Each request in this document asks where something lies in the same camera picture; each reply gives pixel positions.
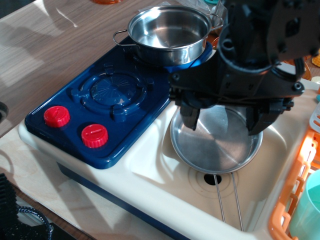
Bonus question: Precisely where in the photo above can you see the orange dish rack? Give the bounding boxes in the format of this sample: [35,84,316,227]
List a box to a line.
[268,128,320,240]

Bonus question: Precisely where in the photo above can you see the red stove knob left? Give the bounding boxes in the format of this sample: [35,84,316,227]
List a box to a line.
[43,105,71,128]

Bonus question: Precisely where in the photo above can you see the black braided cable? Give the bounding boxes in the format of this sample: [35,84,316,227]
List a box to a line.
[14,206,54,240]

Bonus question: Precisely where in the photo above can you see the mint green plastic cup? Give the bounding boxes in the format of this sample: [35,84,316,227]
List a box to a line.
[289,170,320,240]

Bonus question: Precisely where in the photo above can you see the red stove knob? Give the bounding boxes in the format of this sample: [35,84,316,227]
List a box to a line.
[43,105,71,128]
[81,123,109,148]

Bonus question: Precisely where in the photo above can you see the blue toy stove top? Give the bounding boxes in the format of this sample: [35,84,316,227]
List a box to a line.
[24,43,212,169]

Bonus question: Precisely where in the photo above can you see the white plastic spatula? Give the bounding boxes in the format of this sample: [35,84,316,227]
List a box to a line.
[309,103,320,133]

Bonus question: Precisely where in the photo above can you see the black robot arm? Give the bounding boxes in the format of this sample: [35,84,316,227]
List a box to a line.
[169,0,320,135]

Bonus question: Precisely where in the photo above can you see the steel pot with handles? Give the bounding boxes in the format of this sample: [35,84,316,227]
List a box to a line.
[115,5,224,67]

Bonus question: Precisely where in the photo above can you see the black corrugated hose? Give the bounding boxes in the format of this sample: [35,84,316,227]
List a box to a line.
[0,172,20,226]

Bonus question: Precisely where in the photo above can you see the red stove knob right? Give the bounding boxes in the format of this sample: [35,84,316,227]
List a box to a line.
[81,123,109,148]

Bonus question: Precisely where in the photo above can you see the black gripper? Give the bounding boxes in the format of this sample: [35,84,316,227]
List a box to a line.
[169,44,305,136]

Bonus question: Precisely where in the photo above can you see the yellow toy corn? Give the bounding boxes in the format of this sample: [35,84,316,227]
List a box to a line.
[311,50,320,67]

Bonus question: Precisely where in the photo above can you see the cream toy sink unit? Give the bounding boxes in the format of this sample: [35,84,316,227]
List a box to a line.
[18,80,319,240]

